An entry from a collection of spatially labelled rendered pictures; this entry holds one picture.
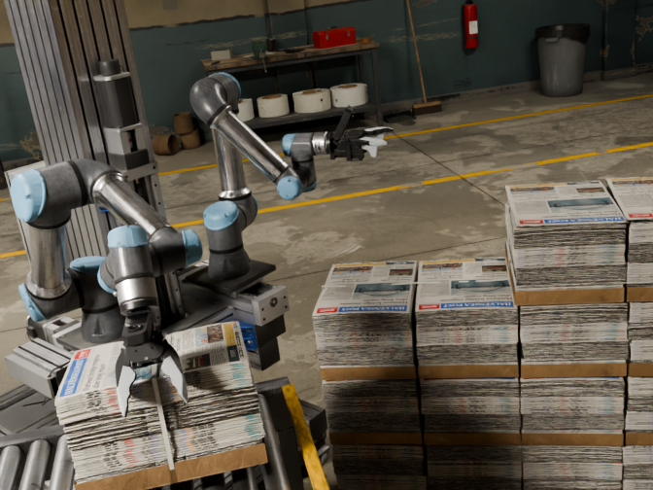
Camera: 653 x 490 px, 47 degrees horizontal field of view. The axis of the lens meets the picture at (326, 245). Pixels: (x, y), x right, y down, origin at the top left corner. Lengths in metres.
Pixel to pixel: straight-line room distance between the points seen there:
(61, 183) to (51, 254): 0.24
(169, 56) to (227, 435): 7.18
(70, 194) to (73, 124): 0.51
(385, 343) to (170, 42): 6.63
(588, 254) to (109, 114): 1.41
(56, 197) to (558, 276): 1.29
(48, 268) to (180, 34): 6.57
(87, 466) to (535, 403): 1.28
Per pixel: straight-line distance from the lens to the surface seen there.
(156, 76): 8.53
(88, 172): 1.90
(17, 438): 1.98
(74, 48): 2.35
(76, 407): 1.53
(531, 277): 2.10
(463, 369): 2.23
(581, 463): 2.42
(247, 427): 1.55
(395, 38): 8.90
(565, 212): 2.14
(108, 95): 2.32
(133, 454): 1.57
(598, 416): 2.34
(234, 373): 1.50
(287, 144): 2.48
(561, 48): 8.99
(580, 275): 2.12
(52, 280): 2.13
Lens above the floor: 1.78
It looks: 21 degrees down
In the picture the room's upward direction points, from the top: 7 degrees counter-clockwise
